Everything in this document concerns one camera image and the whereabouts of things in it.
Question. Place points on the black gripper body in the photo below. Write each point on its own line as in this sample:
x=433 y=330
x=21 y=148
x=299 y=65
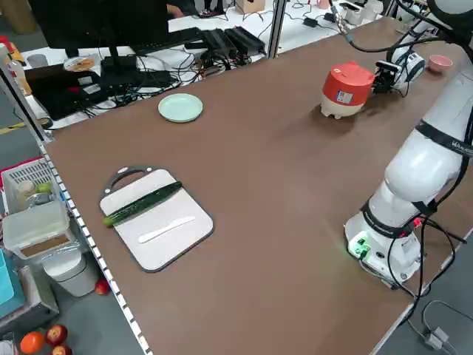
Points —
x=386 y=77

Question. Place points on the orange rice cooker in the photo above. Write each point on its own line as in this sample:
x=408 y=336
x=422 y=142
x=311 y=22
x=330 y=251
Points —
x=345 y=88

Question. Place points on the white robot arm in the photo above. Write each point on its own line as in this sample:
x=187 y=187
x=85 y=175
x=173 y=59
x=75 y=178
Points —
x=417 y=170
x=414 y=70

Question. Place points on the pink bowl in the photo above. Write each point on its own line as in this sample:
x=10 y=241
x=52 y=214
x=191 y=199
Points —
x=439 y=63

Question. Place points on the white box appliance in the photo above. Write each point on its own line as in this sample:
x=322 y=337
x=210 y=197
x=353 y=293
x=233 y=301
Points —
x=356 y=13

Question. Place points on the black power adapter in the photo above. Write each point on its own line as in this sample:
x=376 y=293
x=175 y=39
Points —
x=329 y=16
x=311 y=21

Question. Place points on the black power supply box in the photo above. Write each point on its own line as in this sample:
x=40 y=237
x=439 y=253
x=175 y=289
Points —
x=218 y=40
x=244 y=38

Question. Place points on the small cardboard box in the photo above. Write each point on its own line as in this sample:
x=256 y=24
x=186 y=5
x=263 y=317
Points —
x=251 y=4

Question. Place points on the pale green plate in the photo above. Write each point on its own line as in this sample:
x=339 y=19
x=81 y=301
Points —
x=180 y=107

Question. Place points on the black keyboard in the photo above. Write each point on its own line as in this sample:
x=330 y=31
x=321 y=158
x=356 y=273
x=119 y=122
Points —
x=162 y=42

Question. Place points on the white plastic knife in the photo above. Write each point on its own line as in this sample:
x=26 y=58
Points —
x=166 y=229

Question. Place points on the black desktop device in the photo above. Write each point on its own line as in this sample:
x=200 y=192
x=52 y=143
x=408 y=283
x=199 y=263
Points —
x=118 y=63

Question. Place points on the green cucumber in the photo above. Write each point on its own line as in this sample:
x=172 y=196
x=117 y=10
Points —
x=148 y=201

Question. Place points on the white cutting board black rim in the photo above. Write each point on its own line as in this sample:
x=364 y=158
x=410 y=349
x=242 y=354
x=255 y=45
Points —
x=166 y=240

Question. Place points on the black computer monitor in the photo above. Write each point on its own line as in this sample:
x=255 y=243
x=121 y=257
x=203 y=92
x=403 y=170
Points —
x=92 y=22

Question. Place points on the plate with food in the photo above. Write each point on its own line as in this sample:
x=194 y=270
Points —
x=78 y=64

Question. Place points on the black laptop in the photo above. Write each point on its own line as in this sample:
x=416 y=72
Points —
x=63 y=92

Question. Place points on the grey cup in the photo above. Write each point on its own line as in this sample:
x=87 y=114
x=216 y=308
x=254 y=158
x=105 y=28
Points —
x=37 y=61

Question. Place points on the red apple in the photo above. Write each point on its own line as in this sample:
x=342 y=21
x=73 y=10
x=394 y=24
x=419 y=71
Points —
x=61 y=350
x=102 y=286
x=56 y=334

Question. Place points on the white trash bin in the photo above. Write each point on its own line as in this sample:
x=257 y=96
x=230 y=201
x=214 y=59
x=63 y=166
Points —
x=70 y=273

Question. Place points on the large cardboard box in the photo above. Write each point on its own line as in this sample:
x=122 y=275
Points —
x=18 y=15

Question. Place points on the white plastic basket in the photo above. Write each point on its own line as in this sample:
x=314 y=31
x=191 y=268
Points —
x=26 y=177

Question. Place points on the clear plastic storage container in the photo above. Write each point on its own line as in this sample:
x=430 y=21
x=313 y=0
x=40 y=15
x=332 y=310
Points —
x=37 y=225

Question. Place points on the grey metal crate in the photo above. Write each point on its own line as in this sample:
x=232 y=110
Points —
x=33 y=307

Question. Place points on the blue box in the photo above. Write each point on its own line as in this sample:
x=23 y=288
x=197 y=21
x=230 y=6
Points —
x=4 y=281

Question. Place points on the orange fruit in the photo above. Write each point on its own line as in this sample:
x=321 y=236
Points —
x=32 y=342

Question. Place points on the aluminium frame post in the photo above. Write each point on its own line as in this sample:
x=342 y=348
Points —
x=276 y=29
x=26 y=112

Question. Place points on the slotted table edge rail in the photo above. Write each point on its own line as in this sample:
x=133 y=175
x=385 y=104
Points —
x=95 y=247

